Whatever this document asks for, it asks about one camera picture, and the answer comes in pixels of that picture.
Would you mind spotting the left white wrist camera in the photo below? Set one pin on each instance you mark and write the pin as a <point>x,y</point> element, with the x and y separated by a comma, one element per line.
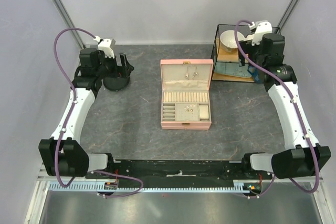
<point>106,45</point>

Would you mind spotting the white round bowl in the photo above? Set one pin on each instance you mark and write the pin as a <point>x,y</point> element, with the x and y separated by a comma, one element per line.
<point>227,40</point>

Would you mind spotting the black round plate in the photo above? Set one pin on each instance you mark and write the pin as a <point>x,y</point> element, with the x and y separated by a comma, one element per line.
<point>116,83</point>

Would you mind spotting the silver stud earrings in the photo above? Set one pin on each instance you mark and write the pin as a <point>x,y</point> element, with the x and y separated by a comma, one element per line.
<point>190,108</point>

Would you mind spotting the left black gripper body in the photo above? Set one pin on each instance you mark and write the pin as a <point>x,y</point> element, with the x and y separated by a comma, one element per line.
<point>108,66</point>

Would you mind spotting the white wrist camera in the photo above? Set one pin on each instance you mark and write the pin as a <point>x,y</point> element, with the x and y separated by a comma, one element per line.
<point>258,29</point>
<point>106,45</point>

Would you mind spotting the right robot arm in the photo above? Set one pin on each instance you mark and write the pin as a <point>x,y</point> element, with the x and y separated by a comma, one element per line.
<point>303,155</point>

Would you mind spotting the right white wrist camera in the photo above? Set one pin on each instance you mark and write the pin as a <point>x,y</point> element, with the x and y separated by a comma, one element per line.
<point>258,29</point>

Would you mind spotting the blue slotted cable duct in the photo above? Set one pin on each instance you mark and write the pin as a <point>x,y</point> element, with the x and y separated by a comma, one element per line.
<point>105,187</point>

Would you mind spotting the dark blue mug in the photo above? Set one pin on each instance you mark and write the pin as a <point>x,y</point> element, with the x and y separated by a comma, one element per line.
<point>257,74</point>

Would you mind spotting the right hanging earring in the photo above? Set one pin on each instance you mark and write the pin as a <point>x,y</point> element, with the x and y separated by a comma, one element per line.
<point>195,73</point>

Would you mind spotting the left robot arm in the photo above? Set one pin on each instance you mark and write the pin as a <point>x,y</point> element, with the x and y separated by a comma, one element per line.
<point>62,153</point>

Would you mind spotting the light blue tray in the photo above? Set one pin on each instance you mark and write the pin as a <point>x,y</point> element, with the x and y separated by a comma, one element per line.
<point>232,69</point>

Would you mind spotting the black wire shelf rack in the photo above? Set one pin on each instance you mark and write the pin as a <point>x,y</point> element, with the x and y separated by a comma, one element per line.
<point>225,58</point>

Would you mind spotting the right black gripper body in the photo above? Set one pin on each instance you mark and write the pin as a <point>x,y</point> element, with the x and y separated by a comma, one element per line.
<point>253,52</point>

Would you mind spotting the pink jewelry box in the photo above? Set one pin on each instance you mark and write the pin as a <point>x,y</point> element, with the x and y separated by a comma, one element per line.
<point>178,92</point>

